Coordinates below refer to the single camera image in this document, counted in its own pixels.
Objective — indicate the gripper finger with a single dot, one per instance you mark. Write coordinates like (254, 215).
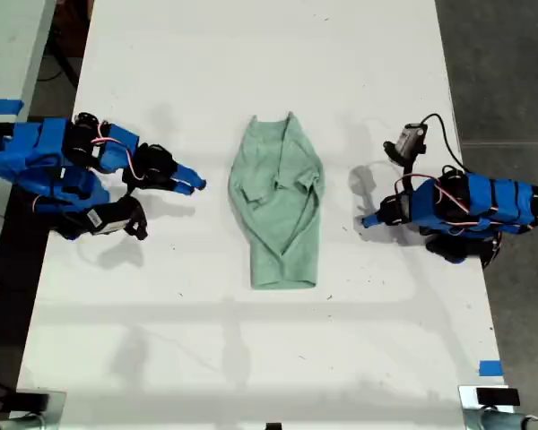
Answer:
(181, 186)
(190, 176)
(373, 221)

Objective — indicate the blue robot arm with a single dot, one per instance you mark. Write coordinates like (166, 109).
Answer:
(36, 148)
(497, 201)

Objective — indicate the pale green T-shirt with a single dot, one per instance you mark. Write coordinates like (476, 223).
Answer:
(273, 210)

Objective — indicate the blue tape strip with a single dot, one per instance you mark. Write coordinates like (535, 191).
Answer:
(491, 368)
(2, 106)

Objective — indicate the white side table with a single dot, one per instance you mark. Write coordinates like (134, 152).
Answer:
(9, 54)

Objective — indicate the metal table clamp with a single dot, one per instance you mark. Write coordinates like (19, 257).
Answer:
(40, 405)
(488, 403)

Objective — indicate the small black block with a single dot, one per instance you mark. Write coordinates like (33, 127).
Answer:
(273, 426)

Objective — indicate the metal tube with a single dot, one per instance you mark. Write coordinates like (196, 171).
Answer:
(520, 422)

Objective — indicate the black camera stalk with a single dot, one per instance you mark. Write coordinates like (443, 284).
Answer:
(396, 157)
(136, 219)

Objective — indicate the black camera box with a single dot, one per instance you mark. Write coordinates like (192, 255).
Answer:
(411, 139)
(98, 220)

